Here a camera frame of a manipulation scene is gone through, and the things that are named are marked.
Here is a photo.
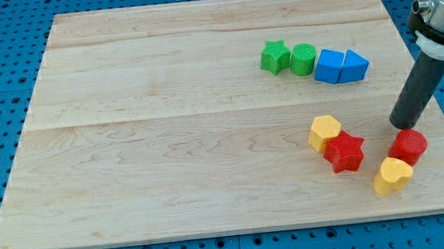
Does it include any light wooden board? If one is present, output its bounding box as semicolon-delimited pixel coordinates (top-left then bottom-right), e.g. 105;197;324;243
0;0;444;249

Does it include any green star block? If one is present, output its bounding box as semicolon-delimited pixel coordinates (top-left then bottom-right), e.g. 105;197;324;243
260;40;291;75

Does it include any yellow hexagon block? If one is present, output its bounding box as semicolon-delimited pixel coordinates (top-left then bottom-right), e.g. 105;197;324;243
307;115;342;153

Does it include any green cylinder block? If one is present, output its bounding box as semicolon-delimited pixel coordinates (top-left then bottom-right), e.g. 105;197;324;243
289;43;316;76

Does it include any blue cube block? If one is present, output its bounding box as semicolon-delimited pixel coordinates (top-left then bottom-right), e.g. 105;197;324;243
315;49;345;85

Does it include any red star block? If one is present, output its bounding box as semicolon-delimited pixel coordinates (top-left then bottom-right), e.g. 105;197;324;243
323;130;365;173

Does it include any blue triangle block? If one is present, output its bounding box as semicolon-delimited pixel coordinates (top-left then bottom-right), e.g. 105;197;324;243
338;50;370;84

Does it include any yellow heart block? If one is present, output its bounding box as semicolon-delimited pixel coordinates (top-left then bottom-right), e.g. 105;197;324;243
373;157;414;195

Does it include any red cylinder block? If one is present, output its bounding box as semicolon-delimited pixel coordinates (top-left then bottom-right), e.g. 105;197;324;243
388;129;429;166

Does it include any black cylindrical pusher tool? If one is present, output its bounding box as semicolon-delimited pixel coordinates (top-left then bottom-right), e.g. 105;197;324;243
389;51;444;130

